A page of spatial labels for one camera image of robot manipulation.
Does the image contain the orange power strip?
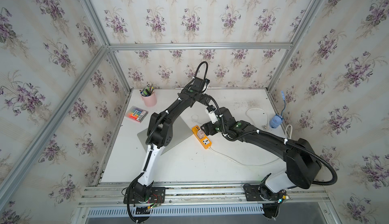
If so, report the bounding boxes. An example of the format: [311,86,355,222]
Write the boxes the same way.
[191,125,212,149]

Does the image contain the colourful sticky note pad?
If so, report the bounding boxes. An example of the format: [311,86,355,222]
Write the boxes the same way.
[125,106,148,123]

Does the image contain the white power strip cord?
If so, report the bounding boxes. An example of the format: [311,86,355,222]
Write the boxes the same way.
[208,147,282,167]

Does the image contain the white charger adapter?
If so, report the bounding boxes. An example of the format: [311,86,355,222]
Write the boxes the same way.
[196,130,206,141]

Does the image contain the aluminium mounting rail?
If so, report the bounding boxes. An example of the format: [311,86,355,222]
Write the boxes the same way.
[77,182,330,207]

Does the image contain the silver laptop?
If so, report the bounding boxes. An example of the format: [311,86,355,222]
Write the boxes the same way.
[137,116,192,155]

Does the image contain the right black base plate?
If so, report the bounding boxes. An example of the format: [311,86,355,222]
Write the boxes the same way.
[243,183,287,203]

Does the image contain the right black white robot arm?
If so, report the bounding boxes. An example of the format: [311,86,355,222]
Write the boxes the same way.
[199,95,338,201]

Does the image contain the white lamp usb cable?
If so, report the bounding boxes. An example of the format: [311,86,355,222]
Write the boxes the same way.
[245,107,271,131]

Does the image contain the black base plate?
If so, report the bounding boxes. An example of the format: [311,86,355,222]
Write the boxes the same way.
[121,187,166,204]
[243,183,287,203]

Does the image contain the pink pen cup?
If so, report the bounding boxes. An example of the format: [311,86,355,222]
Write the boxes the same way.
[141,92,157,108]

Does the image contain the pens in cup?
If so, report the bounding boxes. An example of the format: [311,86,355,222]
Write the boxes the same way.
[140,83,154,97]

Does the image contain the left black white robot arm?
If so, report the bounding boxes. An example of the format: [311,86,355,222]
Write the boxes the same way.
[124,61,211,205]

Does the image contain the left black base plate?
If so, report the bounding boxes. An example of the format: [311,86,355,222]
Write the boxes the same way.
[121,187,166,204]

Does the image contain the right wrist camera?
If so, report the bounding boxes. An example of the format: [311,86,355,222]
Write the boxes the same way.
[206,108,218,124]

